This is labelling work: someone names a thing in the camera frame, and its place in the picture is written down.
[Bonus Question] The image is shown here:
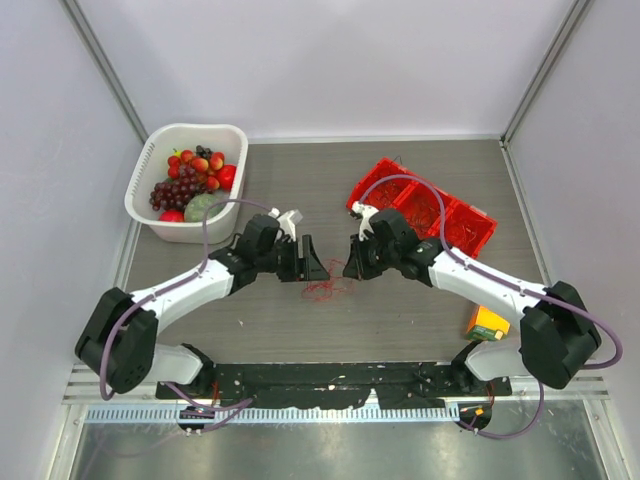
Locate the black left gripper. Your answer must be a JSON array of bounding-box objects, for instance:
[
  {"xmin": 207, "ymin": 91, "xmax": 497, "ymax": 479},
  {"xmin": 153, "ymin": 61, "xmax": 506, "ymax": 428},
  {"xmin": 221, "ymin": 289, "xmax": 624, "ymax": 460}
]
[{"xmin": 257, "ymin": 235, "xmax": 329, "ymax": 282}]

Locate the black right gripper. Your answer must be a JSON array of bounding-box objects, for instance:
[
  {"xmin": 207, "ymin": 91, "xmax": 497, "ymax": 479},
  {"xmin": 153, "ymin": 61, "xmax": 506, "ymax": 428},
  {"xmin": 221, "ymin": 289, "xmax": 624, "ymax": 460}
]
[{"xmin": 344, "ymin": 231, "xmax": 399, "ymax": 281}]

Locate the wire bundle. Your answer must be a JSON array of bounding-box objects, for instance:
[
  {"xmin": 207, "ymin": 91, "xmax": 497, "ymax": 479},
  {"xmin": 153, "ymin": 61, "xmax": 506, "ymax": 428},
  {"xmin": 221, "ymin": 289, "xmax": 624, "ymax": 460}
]
[{"xmin": 299, "ymin": 257, "xmax": 357, "ymax": 304}]

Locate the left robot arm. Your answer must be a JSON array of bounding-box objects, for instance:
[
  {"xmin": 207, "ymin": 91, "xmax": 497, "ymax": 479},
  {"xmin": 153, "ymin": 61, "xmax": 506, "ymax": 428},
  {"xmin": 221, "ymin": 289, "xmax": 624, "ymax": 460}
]
[{"xmin": 75, "ymin": 211, "xmax": 329, "ymax": 400}]

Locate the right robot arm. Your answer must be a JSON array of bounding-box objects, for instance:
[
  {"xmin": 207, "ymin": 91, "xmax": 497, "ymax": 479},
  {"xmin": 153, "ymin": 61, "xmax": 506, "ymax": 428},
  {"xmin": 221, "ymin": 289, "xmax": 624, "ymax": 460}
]
[{"xmin": 343, "ymin": 202, "xmax": 602, "ymax": 395}]

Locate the red compartment tray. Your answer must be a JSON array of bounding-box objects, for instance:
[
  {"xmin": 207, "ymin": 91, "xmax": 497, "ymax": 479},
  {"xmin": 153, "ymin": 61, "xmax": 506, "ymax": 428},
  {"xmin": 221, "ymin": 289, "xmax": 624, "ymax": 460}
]
[{"xmin": 346, "ymin": 157, "xmax": 498, "ymax": 258}]

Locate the red apple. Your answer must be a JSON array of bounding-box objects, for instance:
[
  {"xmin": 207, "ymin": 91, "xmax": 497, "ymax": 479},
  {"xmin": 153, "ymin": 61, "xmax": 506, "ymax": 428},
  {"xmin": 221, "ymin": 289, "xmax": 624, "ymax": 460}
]
[{"xmin": 216, "ymin": 164, "xmax": 237, "ymax": 191}]

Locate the green melon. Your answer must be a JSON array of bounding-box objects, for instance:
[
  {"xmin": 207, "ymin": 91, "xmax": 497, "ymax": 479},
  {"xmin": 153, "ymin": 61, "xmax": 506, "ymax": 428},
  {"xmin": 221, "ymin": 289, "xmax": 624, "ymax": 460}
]
[{"xmin": 184, "ymin": 193, "xmax": 226, "ymax": 223}]

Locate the orange yellow carton box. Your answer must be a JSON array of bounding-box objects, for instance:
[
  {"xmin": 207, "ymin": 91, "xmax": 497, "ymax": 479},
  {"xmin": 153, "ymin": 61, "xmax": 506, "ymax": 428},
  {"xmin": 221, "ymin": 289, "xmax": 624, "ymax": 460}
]
[{"xmin": 466, "ymin": 306, "xmax": 511, "ymax": 342}]

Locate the red tomato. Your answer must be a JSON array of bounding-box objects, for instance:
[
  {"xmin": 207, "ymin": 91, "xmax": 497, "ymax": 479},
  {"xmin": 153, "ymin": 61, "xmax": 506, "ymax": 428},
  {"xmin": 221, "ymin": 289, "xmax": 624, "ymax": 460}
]
[{"xmin": 159, "ymin": 210, "xmax": 185, "ymax": 223}]

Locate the purple grape bunch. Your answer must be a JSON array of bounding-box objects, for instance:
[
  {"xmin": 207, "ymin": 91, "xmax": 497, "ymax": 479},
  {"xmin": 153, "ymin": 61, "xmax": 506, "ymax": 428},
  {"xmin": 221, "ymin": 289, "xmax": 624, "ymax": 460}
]
[{"xmin": 149, "ymin": 166, "xmax": 206, "ymax": 211}]

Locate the white plastic basket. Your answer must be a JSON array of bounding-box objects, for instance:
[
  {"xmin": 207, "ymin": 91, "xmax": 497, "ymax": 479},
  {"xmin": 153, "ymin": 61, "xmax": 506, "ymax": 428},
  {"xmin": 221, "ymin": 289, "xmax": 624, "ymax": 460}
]
[{"xmin": 124, "ymin": 123, "xmax": 248, "ymax": 244}]

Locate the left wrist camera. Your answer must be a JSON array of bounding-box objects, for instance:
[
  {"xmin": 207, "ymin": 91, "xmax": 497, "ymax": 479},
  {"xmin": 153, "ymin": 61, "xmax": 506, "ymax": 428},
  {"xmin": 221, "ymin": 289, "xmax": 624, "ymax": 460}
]
[{"xmin": 268, "ymin": 208, "xmax": 303, "ymax": 242}]

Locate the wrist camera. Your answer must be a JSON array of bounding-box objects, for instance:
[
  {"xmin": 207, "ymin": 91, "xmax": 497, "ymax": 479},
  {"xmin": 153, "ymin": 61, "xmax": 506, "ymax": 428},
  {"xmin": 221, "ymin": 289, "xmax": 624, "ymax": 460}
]
[
  {"xmin": 268, "ymin": 208, "xmax": 303, "ymax": 242},
  {"xmin": 351, "ymin": 201, "xmax": 379, "ymax": 241}
]

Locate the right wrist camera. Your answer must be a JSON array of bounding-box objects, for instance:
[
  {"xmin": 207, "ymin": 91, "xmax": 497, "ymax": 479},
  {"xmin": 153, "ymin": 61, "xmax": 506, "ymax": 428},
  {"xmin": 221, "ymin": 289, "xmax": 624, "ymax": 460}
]
[{"xmin": 351, "ymin": 201, "xmax": 379, "ymax": 241}]

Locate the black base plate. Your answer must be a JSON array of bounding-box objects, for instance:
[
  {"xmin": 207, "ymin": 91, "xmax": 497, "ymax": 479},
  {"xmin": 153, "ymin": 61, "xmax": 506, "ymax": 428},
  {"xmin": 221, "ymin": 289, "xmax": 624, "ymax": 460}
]
[{"xmin": 177, "ymin": 362, "xmax": 512, "ymax": 410}]

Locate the white cable duct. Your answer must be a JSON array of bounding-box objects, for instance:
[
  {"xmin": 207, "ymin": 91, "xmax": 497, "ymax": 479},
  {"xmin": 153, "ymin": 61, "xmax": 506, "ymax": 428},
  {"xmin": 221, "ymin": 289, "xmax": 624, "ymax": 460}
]
[{"xmin": 85, "ymin": 403, "xmax": 459, "ymax": 424}]

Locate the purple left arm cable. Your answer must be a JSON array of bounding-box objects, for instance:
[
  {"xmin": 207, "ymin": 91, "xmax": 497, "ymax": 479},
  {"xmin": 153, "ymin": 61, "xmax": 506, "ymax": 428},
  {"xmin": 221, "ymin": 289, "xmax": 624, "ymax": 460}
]
[{"xmin": 98, "ymin": 199, "xmax": 281, "ymax": 436}]

